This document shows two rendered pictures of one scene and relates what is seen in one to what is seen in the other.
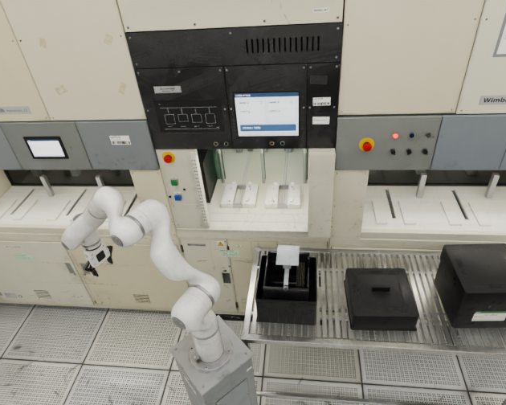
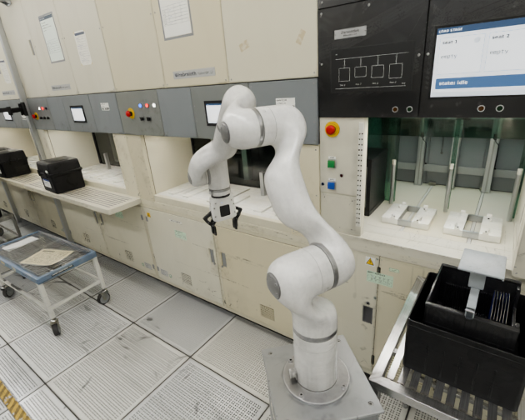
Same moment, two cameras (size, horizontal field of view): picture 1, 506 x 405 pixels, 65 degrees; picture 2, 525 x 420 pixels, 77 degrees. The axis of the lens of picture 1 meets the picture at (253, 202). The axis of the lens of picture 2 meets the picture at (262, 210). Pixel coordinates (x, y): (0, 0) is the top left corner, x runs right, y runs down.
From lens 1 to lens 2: 85 cm
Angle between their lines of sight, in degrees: 29
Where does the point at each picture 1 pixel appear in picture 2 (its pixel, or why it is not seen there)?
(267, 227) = (442, 252)
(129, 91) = (307, 40)
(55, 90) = (238, 47)
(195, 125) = (373, 82)
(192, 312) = (297, 273)
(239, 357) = (358, 405)
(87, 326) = (210, 324)
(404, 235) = not seen: outside the picture
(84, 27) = not seen: outside the picture
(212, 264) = (353, 289)
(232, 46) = not seen: outside the picture
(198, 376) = (286, 402)
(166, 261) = (282, 184)
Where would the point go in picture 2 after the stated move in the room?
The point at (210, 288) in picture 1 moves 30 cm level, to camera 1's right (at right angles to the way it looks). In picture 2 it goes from (338, 253) to (486, 277)
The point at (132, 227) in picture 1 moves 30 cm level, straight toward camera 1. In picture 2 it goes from (249, 116) to (228, 138)
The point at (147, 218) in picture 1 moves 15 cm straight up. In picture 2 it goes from (273, 116) to (269, 48)
